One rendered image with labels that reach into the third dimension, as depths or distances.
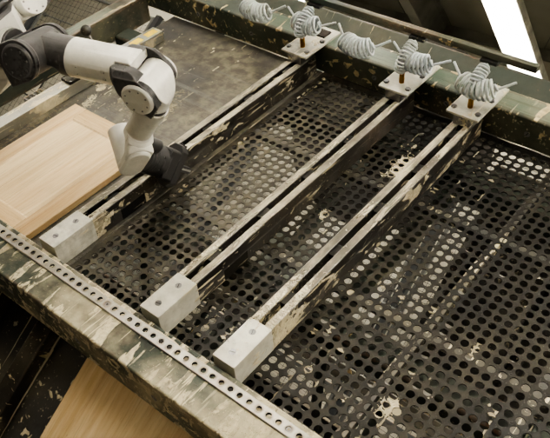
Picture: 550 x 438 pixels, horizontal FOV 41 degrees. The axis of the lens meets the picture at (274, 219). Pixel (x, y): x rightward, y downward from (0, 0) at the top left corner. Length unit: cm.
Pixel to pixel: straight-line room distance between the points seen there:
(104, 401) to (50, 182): 64
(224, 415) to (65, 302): 50
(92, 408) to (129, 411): 11
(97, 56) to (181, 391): 74
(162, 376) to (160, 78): 64
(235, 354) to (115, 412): 46
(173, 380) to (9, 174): 93
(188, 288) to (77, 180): 60
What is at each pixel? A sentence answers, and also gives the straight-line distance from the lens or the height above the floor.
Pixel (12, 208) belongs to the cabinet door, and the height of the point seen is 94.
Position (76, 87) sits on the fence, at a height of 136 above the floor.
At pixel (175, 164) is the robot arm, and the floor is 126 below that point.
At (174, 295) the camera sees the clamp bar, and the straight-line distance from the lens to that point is 171.
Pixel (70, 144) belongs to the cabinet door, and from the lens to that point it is 232.
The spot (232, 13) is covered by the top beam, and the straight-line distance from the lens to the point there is 268.
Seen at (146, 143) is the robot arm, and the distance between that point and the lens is 181.
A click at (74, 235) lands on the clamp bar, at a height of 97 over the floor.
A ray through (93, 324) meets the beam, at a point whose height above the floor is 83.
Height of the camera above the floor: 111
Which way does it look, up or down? 5 degrees up
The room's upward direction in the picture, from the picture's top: 30 degrees clockwise
